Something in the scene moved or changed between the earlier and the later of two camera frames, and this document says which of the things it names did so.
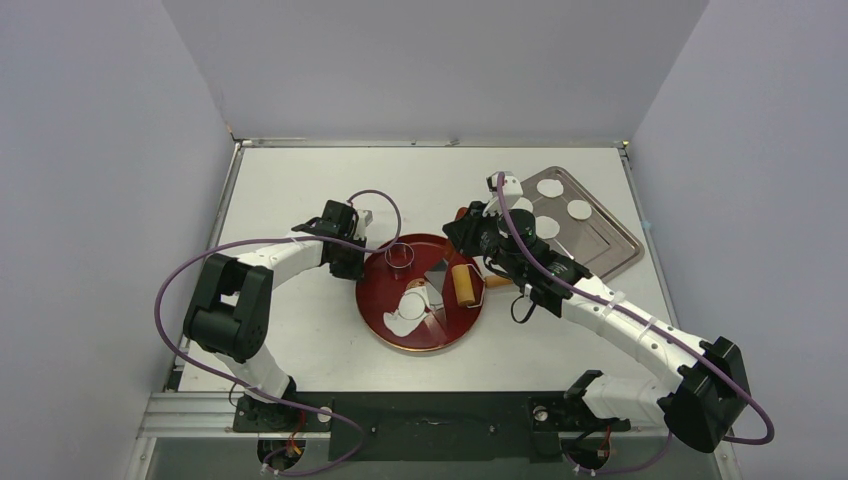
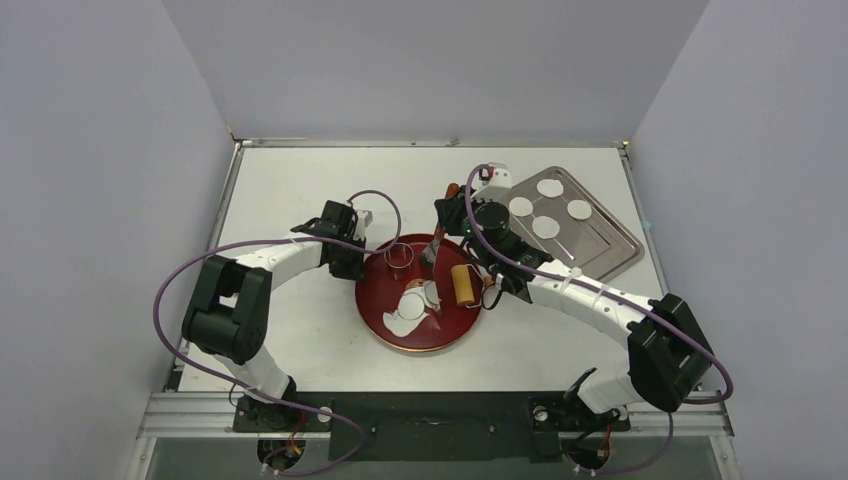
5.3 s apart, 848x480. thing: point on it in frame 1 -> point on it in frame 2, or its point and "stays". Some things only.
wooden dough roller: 469,284 stays
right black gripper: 465,232 -> 452,216
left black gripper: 354,272 stays
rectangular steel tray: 586,231 stays
